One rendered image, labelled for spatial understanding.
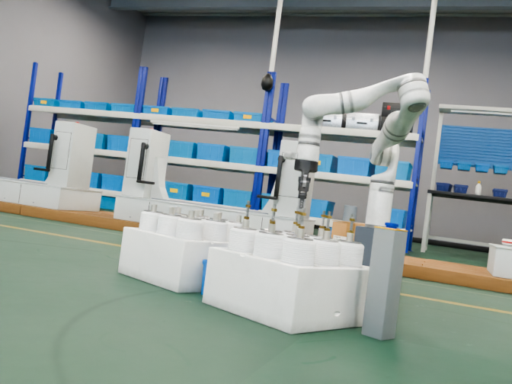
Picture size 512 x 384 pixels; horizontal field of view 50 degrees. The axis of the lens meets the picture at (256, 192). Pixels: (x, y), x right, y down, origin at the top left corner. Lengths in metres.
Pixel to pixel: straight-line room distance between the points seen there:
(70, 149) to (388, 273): 3.50
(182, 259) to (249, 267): 0.34
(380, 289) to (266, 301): 0.32
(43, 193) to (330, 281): 3.45
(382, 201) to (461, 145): 5.55
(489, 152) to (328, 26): 4.50
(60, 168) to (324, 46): 6.99
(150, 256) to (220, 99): 9.19
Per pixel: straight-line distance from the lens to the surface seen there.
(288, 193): 3.79
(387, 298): 1.60
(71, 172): 4.70
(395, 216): 6.26
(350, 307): 1.69
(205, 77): 11.35
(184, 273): 1.89
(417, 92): 1.74
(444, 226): 9.92
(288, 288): 1.50
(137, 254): 2.09
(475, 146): 7.60
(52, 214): 4.55
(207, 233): 2.01
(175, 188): 7.04
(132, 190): 4.31
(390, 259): 1.58
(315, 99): 1.73
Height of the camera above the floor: 0.34
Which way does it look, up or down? 1 degrees up
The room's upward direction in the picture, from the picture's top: 7 degrees clockwise
